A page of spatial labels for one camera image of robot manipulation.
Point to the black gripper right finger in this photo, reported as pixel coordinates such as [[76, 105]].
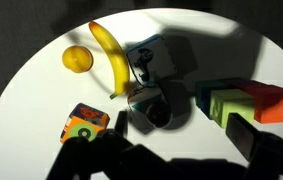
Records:
[[242, 134]]

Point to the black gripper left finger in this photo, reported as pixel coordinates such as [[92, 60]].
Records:
[[121, 123]]

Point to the black and white picture block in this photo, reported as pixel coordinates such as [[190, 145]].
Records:
[[150, 60]]

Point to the orange number nine block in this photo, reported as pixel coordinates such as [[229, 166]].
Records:
[[84, 121]]

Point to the lime green cube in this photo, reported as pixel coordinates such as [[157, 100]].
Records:
[[245, 107]]

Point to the orange cube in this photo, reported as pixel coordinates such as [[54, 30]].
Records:
[[269, 101]]

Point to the dark green cube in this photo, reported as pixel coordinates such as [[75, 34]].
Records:
[[204, 93]]

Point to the yellow banana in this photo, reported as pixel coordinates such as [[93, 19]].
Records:
[[116, 56]]

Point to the white round table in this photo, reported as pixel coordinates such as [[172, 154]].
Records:
[[37, 101]]

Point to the yellow orange fruit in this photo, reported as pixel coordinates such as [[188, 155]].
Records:
[[78, 59]]

